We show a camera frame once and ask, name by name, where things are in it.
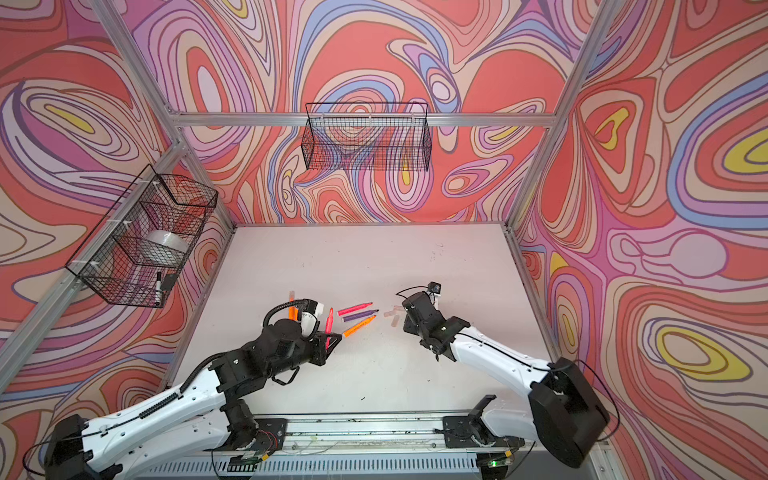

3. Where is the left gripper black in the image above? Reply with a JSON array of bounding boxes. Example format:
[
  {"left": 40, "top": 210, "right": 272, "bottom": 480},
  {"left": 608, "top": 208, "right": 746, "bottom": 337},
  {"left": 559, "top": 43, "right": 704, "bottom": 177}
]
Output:
[{"left": 265, "top": 332, "right": 344, "bottom": 382}]

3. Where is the black wire basket left wall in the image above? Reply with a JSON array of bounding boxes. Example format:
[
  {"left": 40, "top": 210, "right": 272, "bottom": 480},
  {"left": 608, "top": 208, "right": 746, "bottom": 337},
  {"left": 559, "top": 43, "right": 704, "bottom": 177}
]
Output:
[{"left": 66, "top": 166, "right": 218, "bottom": 309}]

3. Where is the purple marker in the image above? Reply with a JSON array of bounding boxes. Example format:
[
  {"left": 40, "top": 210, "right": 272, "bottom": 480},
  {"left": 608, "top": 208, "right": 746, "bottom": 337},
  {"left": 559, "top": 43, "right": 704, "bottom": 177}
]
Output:
[{"left": 343, "top": 309, "right": 378, "bottom": 322}]

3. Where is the aluminium front rail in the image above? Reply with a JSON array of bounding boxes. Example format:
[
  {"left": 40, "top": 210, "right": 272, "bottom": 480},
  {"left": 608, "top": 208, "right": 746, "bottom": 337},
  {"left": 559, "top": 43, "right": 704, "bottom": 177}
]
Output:
[{"left": 131, "top": 410, "right": 607, "bottom": 457}]

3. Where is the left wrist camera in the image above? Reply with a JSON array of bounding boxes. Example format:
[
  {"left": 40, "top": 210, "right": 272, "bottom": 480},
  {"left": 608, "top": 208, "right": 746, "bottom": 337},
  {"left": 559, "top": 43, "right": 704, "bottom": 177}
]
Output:
[{"left": 300, "top": 300, "right": 324, "bottom": 338}]

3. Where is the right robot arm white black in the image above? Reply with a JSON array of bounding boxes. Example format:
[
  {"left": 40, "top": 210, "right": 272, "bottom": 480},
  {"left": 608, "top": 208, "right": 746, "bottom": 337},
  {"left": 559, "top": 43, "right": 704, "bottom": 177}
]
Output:
[{"left": 402, "top": 290, "right": 610, "bottom": 468}]

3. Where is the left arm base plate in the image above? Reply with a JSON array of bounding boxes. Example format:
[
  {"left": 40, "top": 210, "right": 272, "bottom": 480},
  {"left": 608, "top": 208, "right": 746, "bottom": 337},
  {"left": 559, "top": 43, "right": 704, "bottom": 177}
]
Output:
[{"left": 214, "top": 400, "right": 288, "bottom": 454}]

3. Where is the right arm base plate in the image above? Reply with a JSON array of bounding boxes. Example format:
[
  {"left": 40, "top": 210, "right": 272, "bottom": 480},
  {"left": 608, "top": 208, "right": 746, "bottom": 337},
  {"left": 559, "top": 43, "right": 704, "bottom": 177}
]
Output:
[{"left": 433, "top": 394, "right": 525, "bottom": 451}]

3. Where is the black wire basket back wall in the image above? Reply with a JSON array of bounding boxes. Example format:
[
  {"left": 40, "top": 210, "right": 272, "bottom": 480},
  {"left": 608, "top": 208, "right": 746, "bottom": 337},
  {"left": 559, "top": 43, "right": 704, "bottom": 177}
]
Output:
[{"left": 301, "top": 101, "right": 432, "bottom": 172}]

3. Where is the orange thin marker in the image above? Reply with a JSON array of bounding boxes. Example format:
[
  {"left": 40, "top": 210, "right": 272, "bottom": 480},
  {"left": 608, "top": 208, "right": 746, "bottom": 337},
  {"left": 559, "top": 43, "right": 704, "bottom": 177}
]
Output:
[{"left": 343, "top": 315, "right": 376, "bottom": 338}]

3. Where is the black marker in basket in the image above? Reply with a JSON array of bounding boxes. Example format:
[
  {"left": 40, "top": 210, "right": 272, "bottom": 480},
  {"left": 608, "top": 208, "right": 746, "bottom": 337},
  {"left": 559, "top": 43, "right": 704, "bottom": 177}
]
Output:
[{"left": 154, "top": 271, "right": 163, "bottom": 307}]

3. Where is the pink marker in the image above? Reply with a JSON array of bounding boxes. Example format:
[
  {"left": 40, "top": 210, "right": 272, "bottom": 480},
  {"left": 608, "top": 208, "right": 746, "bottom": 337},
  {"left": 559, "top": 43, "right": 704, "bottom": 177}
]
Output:
[
  {"left": 324, "top": 308, "right": 334, "bottom": 349},
  {"left": 337, "top": 302, "right": 373, "bottom": 317}
]

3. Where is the black wire basket wall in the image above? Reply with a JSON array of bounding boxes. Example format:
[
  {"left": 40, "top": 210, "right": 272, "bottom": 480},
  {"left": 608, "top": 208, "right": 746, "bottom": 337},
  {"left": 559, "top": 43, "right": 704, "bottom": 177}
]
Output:
[
  {"left": 301, "top": 101, "right": 432, "bottom": 172},
  {"left": 66, "top": 166, "right": 218, "bottom": 309}
]

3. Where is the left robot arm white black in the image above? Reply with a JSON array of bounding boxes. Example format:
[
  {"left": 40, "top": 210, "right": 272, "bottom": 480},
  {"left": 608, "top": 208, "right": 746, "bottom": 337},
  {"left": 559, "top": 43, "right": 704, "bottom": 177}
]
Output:
[{"left": 22, "top": 299, "right": 343, "bottom": 479}]

